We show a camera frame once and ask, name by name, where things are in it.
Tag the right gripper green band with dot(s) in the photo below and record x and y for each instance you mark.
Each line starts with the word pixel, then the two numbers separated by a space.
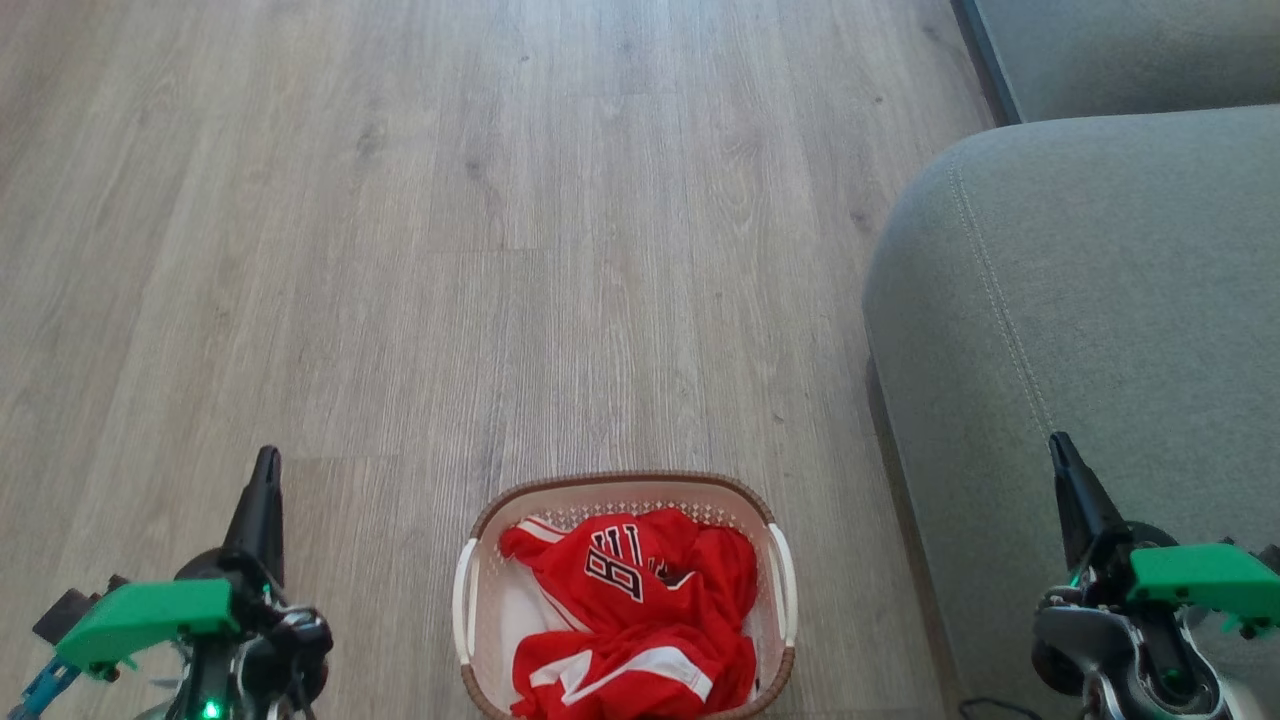
pixel 1190 585

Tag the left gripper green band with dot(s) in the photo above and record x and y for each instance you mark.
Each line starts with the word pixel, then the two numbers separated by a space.
pixel 150 615

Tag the red jersey with black number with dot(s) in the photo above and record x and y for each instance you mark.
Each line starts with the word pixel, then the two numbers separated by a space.
pixel 625 570

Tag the red garment with white stripes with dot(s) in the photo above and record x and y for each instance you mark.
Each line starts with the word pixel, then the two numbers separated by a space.
pixel 640 675

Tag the grey fabric sofa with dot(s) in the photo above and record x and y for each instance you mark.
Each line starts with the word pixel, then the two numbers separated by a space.
pixel 1090 300

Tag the white laundry basket brown rim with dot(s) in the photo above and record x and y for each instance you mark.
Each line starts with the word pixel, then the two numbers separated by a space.
pixel 480 610

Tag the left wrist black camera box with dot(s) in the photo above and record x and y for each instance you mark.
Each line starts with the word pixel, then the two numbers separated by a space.
pixel 68 612

